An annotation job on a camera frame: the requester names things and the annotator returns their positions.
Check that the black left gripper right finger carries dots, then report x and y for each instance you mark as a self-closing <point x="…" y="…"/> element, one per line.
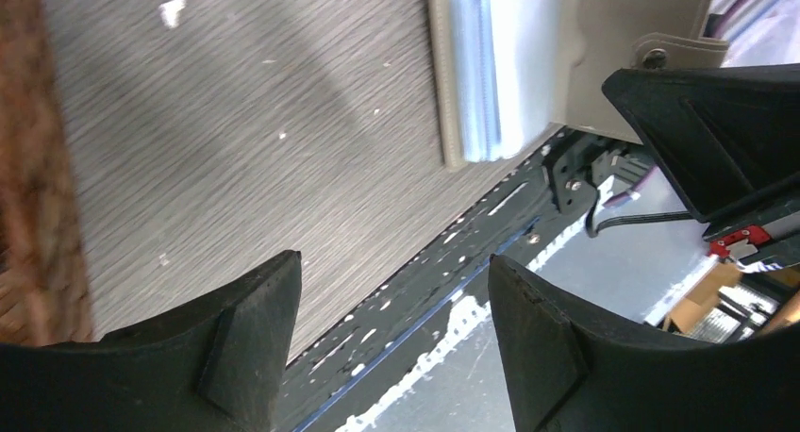
<point x="571" y="365"/>

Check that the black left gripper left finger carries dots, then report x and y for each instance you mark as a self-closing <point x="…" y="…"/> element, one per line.
<point x="213" y="364"/>

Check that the perforated metal rail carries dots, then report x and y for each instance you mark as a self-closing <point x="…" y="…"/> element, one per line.
<point x="458" y="386"/>

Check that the brown wicker basket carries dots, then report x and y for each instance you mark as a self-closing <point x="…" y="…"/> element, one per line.
<point x="45" y="297"/>

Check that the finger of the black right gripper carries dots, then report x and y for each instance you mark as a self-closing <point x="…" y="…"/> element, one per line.
<point x="727" y="139"/>

